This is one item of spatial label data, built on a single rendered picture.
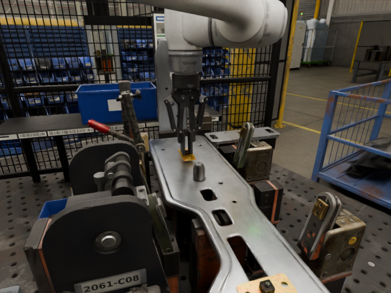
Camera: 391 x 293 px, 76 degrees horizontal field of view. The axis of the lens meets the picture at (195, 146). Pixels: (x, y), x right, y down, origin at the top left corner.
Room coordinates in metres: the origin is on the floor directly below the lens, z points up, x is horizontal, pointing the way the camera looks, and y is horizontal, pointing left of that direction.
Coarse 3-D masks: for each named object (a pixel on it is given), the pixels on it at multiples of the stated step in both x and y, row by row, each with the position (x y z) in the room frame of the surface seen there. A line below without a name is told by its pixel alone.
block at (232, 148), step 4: (236, 144) 0.87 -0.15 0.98; (220, 148) 0.83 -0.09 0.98; (224, 148) 0.83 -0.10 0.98; (228, 148) 0.83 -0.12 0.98; (232, 148) 0.83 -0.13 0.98; (220, 152) 0.83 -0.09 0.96; (224, 152) 0.79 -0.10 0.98; (228, 152) 0.79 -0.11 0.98; (232, 152) 0.80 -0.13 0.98; (224, 156) 0.79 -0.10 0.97; (228, 156) 0.79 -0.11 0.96; (232, 156) 0.80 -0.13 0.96; (228, 160) 0.79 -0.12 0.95; (232, 160) 0.80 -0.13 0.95; (232, 164) 0.80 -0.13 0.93; (236, 168) 0.80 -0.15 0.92; (216, 212) 0.82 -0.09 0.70; (220, 212) 0.81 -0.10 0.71; (224, 212) 0.79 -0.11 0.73
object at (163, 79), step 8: (160, 40) 0.95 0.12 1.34; (160, 48) 0.95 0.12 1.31; (160, 56) 0.95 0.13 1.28; (168, 56) 0.96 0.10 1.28; (160, 64) 0.95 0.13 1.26; (168, 64) 0.96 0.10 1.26; (160, 72) 0.95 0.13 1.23; (168, 72) 0.96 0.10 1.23; (160, 80) 0.95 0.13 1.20; (168, 80) 0.96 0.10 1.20; (160, 88) 0.95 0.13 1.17; (168, 88) 0.96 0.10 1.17; (160, 96) 0.95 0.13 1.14; (168, 96) 0.96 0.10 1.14; (160, 104) 0.95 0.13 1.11; (176, 104) 0.97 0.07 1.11; (160, 112) 0.95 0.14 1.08; (176, 112) 0.97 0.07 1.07; (184, 112) 0.98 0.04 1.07; (160, 120) 0.95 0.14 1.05; (168, 120) 0.96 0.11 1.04; (176, 120) 0.97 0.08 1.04; (184, 120) 0.98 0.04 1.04; (160, 128) 0.95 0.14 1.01; (168, 128) 0.96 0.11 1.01; (184, 128) 0.98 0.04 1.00
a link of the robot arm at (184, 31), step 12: (168, 12) 0.67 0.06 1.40; (180, 12) 0.66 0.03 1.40; (168, 24) 0.67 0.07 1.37; (180, 24) 0.66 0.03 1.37; (192, 24) 0.65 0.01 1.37; (204, 24) 0.64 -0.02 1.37; (168, 36) 0.68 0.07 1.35; (180, 36) 0.66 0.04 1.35; (192, 36) 0.65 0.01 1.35; (204, 36) 0.65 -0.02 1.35; (168, 48) 0.69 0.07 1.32; (180, 48) 0.66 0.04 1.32; (192, 48) 0.67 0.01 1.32
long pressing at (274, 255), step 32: (160, 160) 0.69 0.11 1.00; (192, 160) 0.69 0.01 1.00; (224, 160) 0.70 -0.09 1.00; (192, 192) 0.52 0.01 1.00; (224, 192) 0.52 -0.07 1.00; (256, 224) 0.40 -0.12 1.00; (224, 256) 0.32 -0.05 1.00; (256, 256) 0.32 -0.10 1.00; (288, 256) 0.32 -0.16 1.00; (224, 288) 0.26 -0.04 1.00; (320, 288) 0.26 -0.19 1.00
